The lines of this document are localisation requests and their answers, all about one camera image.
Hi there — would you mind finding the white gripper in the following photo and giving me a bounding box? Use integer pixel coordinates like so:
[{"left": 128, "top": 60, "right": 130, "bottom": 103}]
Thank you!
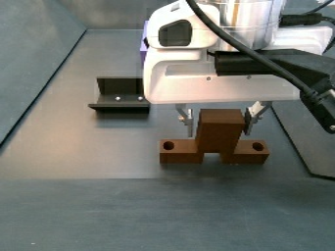
[{"left": 143, "top": 0, "right": 334, "bottom": 137}]

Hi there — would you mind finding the brown T-shaped block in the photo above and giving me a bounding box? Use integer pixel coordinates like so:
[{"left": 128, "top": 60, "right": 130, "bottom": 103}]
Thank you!
[{"left": 160, "top": 109, "right": 270, "bottom": 165}]

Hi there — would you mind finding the purple base board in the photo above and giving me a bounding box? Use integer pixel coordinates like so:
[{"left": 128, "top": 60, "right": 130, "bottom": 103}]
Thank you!
[{"left": 140, "top": 21, "right": 150, "bottom": 64}]

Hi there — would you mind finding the black angle bracket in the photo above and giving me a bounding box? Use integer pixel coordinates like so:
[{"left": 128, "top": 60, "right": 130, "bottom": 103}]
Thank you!
[{"left": 88, "top": 76, "right": 151, "bottom": 111}]

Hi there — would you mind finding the black cable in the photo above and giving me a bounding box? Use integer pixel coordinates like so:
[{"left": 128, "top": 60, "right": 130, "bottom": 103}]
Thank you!
[{"left": 184, "top": 0, "right": 335, "bottom": 134}]

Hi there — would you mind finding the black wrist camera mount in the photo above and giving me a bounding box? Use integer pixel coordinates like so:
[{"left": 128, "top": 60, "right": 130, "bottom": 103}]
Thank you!
[{"left": 214, "top": 49, "right": 335, "bottom": 94}]

